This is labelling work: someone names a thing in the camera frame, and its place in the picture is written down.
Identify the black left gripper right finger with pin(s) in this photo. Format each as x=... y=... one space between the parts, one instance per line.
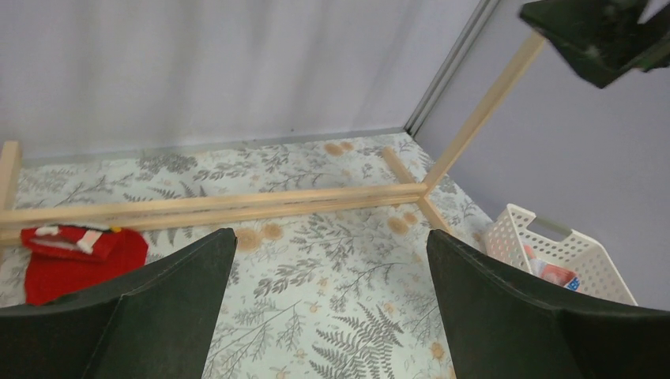
x=501 y=322

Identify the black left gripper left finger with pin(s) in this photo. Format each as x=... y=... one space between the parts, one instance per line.
x=156 y=321

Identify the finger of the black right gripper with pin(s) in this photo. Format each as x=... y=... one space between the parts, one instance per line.
x=602 y=40

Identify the white perforated plastic basket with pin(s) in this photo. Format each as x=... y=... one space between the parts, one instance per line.
x=521 y=238

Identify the red sock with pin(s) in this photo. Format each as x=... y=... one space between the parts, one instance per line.
x=69 y=257

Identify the pink blue lettered sock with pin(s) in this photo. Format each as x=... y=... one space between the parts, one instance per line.
x=552 y=273

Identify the floral patterned table mat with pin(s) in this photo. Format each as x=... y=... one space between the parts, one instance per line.
x=342 y=294

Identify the wooden drying rack stand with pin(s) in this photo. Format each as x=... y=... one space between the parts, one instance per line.
x=198 y=211

